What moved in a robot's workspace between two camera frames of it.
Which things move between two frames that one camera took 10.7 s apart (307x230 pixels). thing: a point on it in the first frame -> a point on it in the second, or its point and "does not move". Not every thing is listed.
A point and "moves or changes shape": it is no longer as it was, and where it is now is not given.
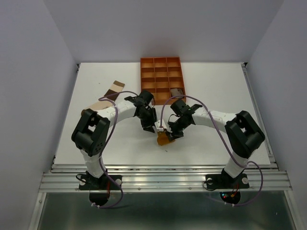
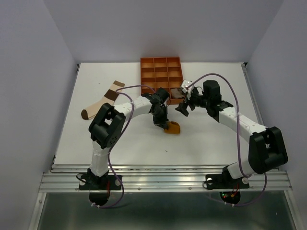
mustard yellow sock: x=162 y=138 moves or changes shape
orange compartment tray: x=159 y=75 does not move
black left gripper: x=147 y=125 -> x=162 y=122
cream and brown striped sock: x=108 y=100 does not move
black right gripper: x=174 y=134 -> x=182 y=107
